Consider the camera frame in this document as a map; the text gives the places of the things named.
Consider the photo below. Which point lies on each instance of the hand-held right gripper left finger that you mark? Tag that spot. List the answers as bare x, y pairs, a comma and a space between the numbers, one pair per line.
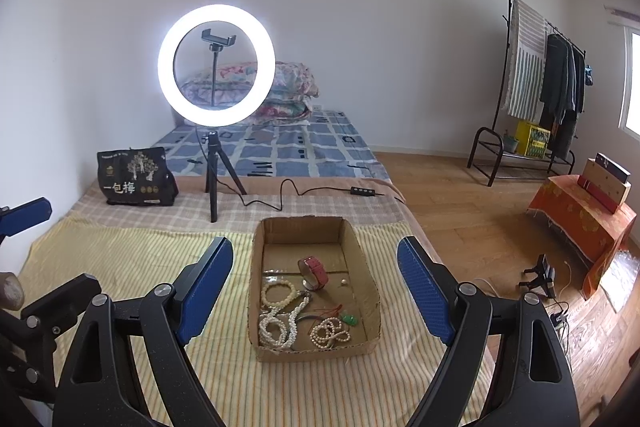
205, 292

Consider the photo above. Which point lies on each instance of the window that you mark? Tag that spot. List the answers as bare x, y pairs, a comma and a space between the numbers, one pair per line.
632, 82

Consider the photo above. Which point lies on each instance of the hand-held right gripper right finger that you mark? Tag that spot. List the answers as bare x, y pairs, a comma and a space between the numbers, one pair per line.
425, 292

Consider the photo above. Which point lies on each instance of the folded floral quilt stack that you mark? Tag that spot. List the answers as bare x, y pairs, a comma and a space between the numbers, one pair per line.
290, 82

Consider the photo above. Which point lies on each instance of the person's left hand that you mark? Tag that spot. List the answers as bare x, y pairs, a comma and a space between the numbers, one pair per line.
10, 292

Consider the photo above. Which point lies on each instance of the beige checked blanket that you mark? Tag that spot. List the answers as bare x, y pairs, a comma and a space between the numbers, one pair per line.
325, 208

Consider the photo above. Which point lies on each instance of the blue patterned bed sheet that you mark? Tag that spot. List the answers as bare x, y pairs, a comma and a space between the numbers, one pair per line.
300, 147

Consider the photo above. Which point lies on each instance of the red box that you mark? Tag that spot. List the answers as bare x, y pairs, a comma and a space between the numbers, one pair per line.
595, 192

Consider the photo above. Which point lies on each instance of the dark hanging clothes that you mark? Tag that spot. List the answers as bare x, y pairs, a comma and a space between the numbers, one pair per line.
562, 82

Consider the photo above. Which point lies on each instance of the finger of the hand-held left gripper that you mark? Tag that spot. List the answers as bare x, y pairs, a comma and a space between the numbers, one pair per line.
27, 214
60, 307

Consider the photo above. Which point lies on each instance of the grey metal bangle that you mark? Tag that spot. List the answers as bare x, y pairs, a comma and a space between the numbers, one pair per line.
310, 318

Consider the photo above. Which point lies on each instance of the black printed bag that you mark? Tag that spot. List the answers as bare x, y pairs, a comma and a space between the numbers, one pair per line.
135, 177

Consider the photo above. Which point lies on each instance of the yellow striped cloth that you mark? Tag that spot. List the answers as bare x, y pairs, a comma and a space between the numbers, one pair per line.
125, 247

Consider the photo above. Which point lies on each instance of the black power strip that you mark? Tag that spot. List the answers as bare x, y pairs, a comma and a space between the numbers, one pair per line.
560, 314

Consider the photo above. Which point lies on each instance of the orange cloth covered table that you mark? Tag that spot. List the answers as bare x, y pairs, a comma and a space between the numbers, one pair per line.
575, 217

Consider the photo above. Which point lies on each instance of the yellow crate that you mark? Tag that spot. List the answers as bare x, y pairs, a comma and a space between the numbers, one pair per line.
532, 139

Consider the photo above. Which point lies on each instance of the black clothes rack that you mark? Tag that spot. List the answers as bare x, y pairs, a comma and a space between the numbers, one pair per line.
482, 142

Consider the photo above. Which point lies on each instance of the small black floor stand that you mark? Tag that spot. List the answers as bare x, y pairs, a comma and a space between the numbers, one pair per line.
542, 277

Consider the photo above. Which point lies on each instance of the tan box with dark lid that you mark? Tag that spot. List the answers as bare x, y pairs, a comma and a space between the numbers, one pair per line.
615, 187

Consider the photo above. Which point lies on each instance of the cardboard box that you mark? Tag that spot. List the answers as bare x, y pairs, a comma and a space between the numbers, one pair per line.
270, 352

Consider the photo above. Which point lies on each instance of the striped hanging towel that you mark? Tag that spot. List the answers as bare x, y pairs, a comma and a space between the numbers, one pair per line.
525, 67

